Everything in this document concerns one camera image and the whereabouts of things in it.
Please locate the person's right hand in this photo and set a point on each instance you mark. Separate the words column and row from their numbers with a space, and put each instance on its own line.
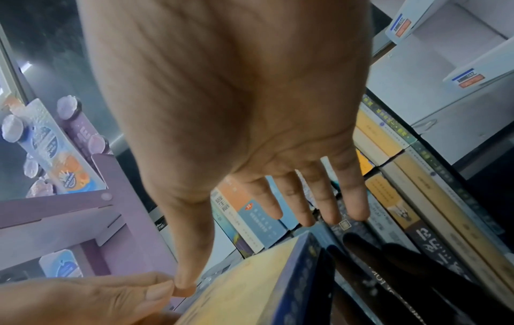
column 225, row 95

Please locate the person's left hand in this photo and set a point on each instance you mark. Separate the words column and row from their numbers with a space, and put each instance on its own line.
column 72, row 301

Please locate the yellow blue-edged book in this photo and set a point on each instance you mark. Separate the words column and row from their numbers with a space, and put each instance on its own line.
column 237, row 285

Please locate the small white blue pack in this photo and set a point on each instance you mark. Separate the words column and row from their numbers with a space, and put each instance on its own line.
column 60, row 263

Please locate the purple cardboard display stand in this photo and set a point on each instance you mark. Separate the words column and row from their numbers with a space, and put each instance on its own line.
column 120, row 203

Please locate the purple tube pack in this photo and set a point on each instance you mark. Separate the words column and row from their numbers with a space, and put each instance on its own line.
column 82, row 130

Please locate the white blue tube pack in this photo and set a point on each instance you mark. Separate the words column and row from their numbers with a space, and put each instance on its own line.
column 56, row 146

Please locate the blue orange price tag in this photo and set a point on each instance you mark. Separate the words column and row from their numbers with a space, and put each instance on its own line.
column 465, row 79
column 401, row 27

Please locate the row of shelved books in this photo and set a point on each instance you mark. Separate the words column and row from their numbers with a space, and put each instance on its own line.
column 425, row 203

